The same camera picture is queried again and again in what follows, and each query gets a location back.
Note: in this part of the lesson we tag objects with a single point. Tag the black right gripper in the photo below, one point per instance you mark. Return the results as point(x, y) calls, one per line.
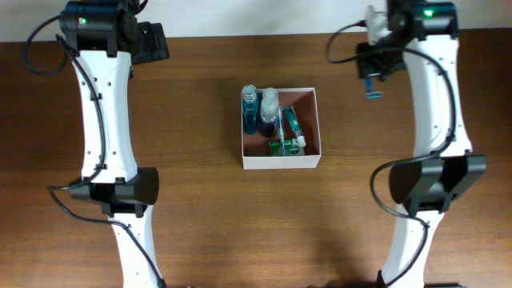
point(366, 68)

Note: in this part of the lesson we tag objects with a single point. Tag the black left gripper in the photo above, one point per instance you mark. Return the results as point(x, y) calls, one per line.
point(155, 46)

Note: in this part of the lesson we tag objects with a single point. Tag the green red toothpaste tube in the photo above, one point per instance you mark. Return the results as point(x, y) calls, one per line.
point(292, 119)

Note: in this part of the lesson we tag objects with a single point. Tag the teal mouthwash bottle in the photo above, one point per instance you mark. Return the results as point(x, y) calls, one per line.
point(250, 106)

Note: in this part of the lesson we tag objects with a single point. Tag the purple hand sanitizer bottle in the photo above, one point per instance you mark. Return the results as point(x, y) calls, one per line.
point(269, 109)

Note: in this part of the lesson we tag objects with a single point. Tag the green soap box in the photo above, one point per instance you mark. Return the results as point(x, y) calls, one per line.
point(287, 148)

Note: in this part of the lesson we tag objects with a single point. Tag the blue disposable razor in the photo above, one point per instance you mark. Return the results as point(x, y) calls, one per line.
point(370, 92)

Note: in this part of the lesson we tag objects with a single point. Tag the blue white toothbrush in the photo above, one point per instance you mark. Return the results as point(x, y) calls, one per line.
point(281, 133)

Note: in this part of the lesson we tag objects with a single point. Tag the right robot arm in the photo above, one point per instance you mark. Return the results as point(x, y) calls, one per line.
point(422, 38)

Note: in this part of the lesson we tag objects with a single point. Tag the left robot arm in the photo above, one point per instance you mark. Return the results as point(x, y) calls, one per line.
point(104, 41)

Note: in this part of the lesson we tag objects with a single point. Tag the white open cardboard box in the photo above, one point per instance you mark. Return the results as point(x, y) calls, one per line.
point(255, 147)

